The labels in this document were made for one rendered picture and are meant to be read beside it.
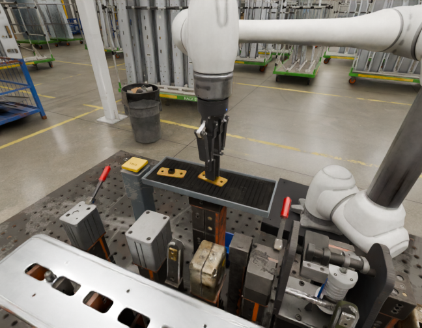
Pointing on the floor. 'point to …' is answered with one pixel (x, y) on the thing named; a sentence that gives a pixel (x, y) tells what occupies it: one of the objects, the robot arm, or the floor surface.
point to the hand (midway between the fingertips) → (212, 166)
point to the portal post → (98, 60)
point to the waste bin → (143, 110)
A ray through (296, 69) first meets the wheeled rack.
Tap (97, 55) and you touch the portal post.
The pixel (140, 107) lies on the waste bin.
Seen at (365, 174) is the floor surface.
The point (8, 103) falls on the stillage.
